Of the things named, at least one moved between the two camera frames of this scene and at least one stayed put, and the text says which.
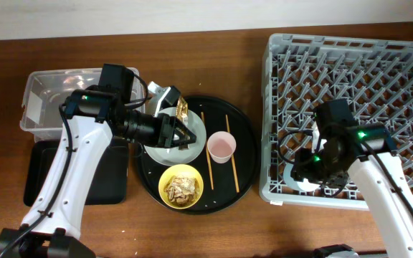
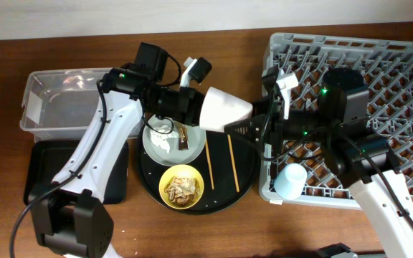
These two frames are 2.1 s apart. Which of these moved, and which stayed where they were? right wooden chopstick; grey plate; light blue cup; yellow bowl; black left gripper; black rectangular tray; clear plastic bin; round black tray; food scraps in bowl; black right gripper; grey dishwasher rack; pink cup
Moved: pink cup; light blue cup; black left gripper; black right gripper
Stayed: right wooden chopstick; black rectangular tray; food scraps in bowl; grey dishwasher rack; round black tray; grey plate; yellow bowl; clear plastic bin
